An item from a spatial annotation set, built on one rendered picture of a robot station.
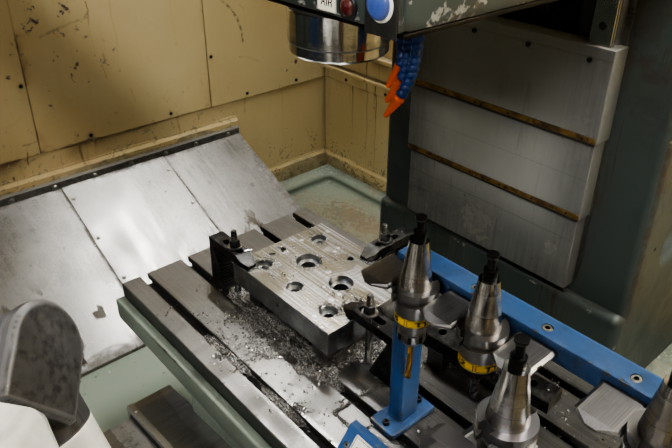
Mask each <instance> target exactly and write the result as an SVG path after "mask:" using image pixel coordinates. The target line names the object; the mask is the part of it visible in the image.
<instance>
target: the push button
mask: <svg viewBox="0 0 672 448"><path fill-rule="evenodd" d="M366 8H367V11H368V13H369V15H370V16H371V18H373V19H374V20H376V21H381V20H384V19H385V18H386V17H387V16H388V14H389V11H390V2H389V0H366Z"/></svg>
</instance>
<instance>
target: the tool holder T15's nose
mask: <svg viewBox="0 0 672 448"><path fill-rule="evenodd" d="M396 333H397V337H398V340H399V341H401V342H402V343H403V344H404V345H405V346H407V347H416V346H418V345H419V344H421V343H423V342H424V341H425V339H426V338H427V334H428V331H427V328H426V327H425V328H423V329H418V330H412V329H407V328H404V327H402V326H400V325H399V324H398V325H397V326H396Z"/></svg>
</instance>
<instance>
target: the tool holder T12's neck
mask: <svg viewBox="0 0 672 448"><path fill-rule="evenodd" d="M469 350H470V349H469V348H468V347H466V346H465V345H464V344H463V345H461V346H459V353H460V355H461V357H462V358H463V359H464V360H466V361H467V362H469V363H471V364H474V365H477V366H489V365H493V364H494V362H493V360H492V359H491V358H479V357H474V356H472V355H469V354H468V353H469Z"/></svg>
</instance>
